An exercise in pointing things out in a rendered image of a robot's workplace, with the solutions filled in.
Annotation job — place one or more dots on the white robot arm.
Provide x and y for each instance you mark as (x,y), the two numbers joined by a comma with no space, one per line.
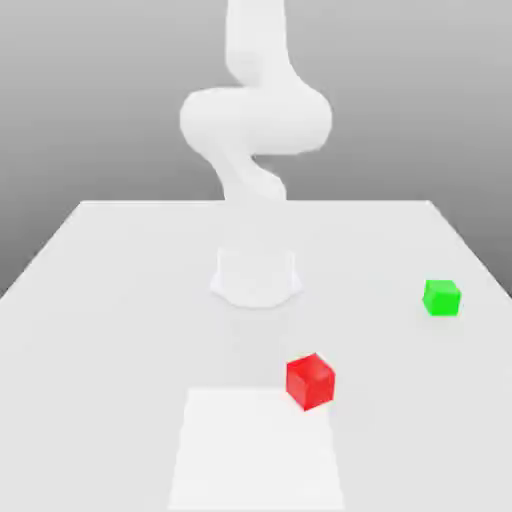
(256,120)

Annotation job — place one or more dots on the small red cube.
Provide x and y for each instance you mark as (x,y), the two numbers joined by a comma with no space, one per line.
(310,382)

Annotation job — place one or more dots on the small green cube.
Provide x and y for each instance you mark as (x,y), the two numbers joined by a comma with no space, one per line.
(441,298)

